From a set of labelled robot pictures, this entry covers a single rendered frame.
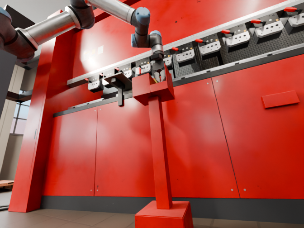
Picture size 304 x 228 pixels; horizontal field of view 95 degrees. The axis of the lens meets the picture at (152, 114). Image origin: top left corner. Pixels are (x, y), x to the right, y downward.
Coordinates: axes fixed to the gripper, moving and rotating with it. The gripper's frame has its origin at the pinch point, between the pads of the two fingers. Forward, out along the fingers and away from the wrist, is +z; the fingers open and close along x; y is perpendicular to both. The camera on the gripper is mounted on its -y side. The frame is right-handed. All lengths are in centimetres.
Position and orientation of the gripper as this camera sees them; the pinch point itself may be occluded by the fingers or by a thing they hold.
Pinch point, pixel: (161, 83)
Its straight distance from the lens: 81.0
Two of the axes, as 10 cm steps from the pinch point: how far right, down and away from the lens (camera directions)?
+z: 1.1, 9.7, -2.3
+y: 3.6, 1.8, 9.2
